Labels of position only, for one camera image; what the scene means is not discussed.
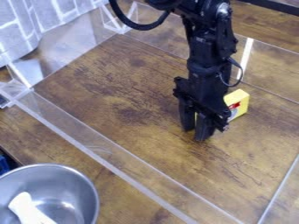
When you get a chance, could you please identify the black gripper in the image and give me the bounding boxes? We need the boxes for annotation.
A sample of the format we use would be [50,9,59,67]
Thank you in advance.
[172,59,231,141]

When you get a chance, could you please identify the yellow butter box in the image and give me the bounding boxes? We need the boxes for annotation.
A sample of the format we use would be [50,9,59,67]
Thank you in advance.
[225,89,250,122]

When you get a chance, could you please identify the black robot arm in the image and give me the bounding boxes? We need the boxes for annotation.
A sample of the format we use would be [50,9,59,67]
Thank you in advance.
[146,0,239,141]

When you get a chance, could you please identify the steel bowl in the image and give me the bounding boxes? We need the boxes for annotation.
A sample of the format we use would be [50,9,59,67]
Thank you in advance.
[0,164,99,224]

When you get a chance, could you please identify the blue object at edge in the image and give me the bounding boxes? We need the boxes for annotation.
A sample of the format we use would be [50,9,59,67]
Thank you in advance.
[0,155,10,175]

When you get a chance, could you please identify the grey brick pattern cloth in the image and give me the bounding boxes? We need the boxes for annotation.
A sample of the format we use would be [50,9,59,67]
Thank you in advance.
[0,0,108,67]

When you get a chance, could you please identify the clear acrylic enclosure wall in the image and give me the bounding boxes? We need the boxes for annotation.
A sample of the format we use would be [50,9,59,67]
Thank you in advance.
[0,0,299,224]

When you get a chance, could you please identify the black cable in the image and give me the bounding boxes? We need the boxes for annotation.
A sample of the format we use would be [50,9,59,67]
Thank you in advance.
[107,0,174,32]

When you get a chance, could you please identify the white handle in bowl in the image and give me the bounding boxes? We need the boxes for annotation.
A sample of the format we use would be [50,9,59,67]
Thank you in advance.
[8,192,58,224]

